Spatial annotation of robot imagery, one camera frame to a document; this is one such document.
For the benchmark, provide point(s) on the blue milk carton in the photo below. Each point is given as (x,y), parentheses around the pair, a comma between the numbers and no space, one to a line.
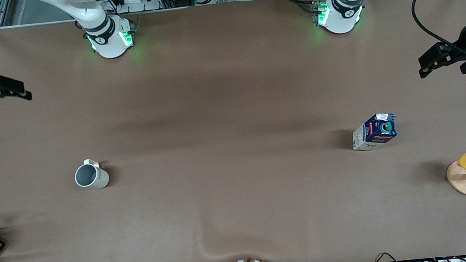
(374,132)

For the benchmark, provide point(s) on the brown table mat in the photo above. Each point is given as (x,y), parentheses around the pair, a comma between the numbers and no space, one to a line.
(240,211)

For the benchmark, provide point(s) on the beige ceramic mug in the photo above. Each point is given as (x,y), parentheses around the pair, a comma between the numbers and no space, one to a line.
(91,175)

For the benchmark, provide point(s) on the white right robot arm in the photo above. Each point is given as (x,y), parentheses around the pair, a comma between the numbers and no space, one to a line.
(98,22)

